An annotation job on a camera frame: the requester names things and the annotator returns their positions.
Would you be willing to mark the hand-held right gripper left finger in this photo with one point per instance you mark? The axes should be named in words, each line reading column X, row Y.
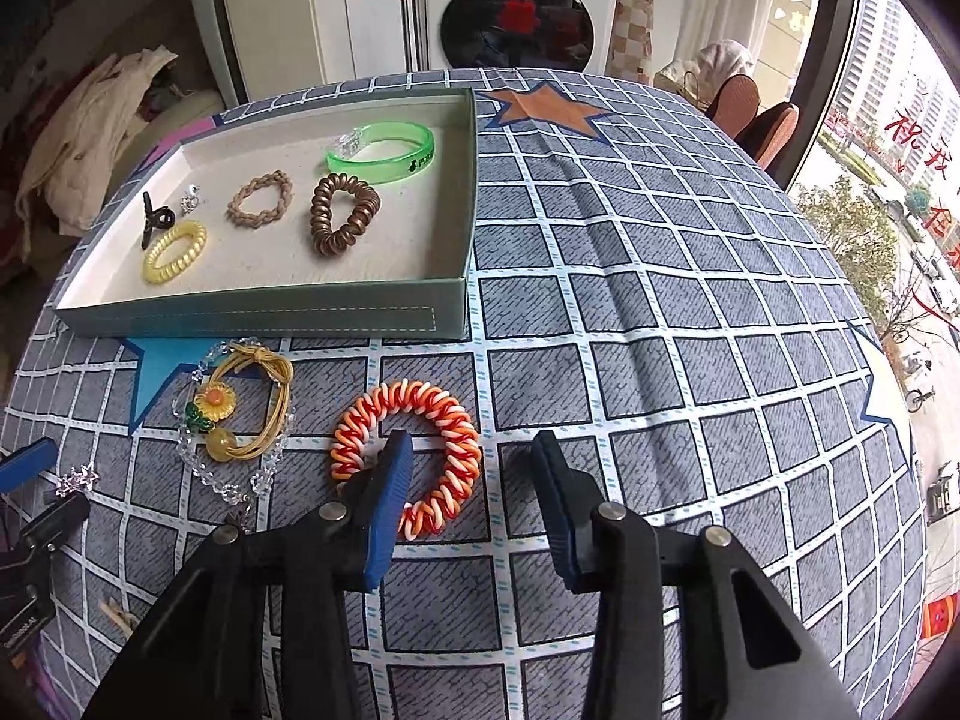
column 386, row 510

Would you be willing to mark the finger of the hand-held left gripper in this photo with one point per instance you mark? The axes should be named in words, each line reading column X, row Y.
column 26, row 461
column 56, row 521

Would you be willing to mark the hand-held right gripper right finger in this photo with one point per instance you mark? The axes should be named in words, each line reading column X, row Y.
column 559, row 517

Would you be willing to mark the silver star pendant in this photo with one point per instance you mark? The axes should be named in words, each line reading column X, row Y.
column 79, row 478

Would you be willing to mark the teal tray with white lining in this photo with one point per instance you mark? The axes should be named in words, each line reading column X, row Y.
column 390, row 240

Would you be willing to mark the black hair claw clip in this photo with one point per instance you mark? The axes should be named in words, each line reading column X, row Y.
column 154, row 214

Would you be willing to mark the green plastic bangle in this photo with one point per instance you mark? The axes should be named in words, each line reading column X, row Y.
column 405, row 154

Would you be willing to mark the small wooden clip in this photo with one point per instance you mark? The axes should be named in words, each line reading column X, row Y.
column 116, row 613

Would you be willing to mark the grey grid star tablecloth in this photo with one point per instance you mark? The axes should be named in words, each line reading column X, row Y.
column 675, row 315

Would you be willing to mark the beige clothes pile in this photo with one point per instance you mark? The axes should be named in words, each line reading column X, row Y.
column 90, row 135

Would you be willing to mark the light green armchair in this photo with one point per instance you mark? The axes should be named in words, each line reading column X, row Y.
column 199, row 103

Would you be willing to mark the brown chair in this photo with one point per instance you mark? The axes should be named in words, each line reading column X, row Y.
column 739, row 101
column 776, row 131

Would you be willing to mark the beige cloth on chair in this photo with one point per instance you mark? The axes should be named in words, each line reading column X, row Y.
column 724, row 60

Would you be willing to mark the checkered panel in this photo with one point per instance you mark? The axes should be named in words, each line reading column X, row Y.
column 634, row 22

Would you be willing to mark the white cabinet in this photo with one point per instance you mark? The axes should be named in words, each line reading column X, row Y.
column 300, row 15

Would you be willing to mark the dark window frame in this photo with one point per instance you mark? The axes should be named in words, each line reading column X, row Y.
column 825, row 52

